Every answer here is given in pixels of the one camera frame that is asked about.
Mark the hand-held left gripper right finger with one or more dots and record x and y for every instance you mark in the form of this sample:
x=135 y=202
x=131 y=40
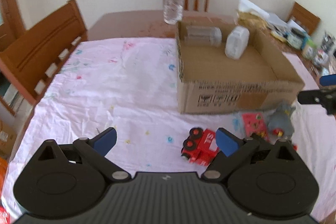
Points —
x=226 y=144

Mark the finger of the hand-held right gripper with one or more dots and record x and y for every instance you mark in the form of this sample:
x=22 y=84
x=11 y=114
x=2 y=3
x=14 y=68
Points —
x=328 y=80
x=313 y=97

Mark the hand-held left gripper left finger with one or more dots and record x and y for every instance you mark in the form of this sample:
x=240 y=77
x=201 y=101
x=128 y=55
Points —
x=106 y=140

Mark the red toy train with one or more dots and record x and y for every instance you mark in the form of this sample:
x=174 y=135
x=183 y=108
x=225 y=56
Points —
x=203 y=146

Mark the grey plush toy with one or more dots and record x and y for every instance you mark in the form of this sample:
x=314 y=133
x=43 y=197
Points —
x=282 y=119

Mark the cardboard box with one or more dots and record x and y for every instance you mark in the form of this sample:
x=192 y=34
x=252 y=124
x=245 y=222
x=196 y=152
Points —
x=236 y=74

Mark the red label jar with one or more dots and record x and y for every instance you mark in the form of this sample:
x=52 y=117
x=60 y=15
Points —
x=323 y=57

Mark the pink card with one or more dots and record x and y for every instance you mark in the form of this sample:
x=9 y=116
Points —
x=253 y=124

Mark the green lid jar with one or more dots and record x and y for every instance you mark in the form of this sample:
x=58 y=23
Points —
x=308 y=49

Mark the dark lid glass jar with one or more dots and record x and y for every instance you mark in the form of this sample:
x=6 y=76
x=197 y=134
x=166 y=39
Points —
x=298 y=39

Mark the pink floral cloth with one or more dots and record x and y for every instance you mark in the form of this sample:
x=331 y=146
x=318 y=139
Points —
x=105 y=82

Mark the yellow sticky notes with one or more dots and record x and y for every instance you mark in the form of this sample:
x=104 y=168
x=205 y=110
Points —
x=277 y=35

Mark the pile of white papers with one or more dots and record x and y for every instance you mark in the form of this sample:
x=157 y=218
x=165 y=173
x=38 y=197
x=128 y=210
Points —
x=282 y=22

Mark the white plastic bottle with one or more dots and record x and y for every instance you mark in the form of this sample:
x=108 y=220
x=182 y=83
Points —
x=236 y=43

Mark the brown carton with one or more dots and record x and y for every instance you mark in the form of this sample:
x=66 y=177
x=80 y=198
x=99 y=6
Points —
x=6 y=138

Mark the gold tissue pack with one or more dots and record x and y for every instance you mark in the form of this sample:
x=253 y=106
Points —
x=249 y=16

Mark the clear plastic jar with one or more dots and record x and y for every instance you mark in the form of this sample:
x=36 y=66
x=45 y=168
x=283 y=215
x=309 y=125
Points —
x=202 y=35

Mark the orange bag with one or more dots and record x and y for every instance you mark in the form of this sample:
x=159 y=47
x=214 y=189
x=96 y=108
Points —
x=3 y=187

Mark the wooden door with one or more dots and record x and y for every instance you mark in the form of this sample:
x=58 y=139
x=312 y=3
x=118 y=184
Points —
x=10 y=8

